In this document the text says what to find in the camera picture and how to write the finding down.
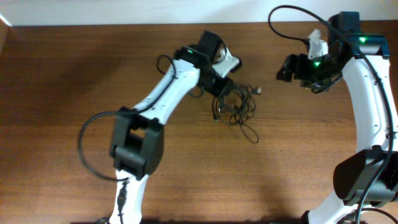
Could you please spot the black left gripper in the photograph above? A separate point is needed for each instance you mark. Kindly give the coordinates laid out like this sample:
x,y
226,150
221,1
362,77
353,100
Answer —
x,y
219,86

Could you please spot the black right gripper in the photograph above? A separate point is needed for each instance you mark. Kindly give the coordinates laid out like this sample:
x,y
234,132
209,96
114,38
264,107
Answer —
x,y
300,60

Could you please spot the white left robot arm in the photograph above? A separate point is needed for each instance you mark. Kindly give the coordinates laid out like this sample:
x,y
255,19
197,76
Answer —
x,y
137,143

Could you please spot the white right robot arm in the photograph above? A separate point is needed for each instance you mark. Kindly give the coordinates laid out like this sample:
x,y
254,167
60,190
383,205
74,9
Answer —
x,y
367,180

